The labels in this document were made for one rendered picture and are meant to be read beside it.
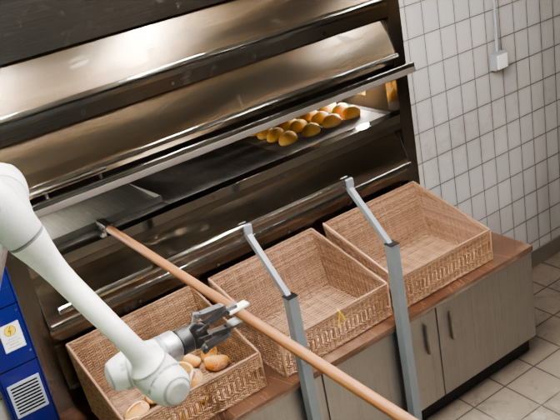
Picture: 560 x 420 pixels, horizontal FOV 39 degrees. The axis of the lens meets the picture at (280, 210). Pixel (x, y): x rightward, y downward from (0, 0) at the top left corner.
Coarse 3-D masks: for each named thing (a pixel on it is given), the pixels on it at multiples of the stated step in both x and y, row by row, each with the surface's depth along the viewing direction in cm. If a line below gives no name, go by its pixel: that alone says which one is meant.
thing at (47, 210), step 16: (384, 80) 339; (336, 96) 327; (304, 112) 319; (256, 128) 308; (224, 144) 302; (176, 160) 292; (128, 176) 283; (144, 176) 286; (64, 192) 291; (96, 192) 277; (48, 208) 269
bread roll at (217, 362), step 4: (212, 356) 309; (216, 356) 309; (220, 356) 309; (224, 356) 309; (204, 360) 310; (208, 360) 309; (212, 360) 308; (216, 360) 308; (220, 360) 308; (224, 360) 308; (228, 360) 310; (204, 364) 310; (208, 364) 309; (212, 364) 308; (216, 364) 308; (220, 364) 308; (224, 364) 308; (208, 368) 309; (212, 368) 309; (216, 368) 308; (220, 368) 309
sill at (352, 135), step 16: (352, 128) 362; (368, 128) 360; (384, 128) 366; (320, 144) 350; (336, 144) 352; (288, 160) 339; (304, 160) 344; (240, 176) 332; (256, 176) 331; (272, 176) 336; (208, 192) 321; (224, 192) 324; (160, 208) 315; (176, 208) 313; (192, 208) 318; (128, 224) 306; (144, 224) 307; (96, 240) 298; (112, 240) 301; (64, 256) 292; (80, 256) 295; (32, 272) 286
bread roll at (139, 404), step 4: (132, 404) 291; (136, 404) 290; (140, 404) 291; (144, 404) 292; (128, 408) 290; (132, 408) 289; (136, 408) 290; (140, 408) 290; (144, 408) 291; (148, 408) 293; (128, 412) 289; (132, 412) 289; (136, 412) 289; (140, 412) 290; (144, 412) 291; (128, 416) 289; (132, 416) 289; (140, 416) 290
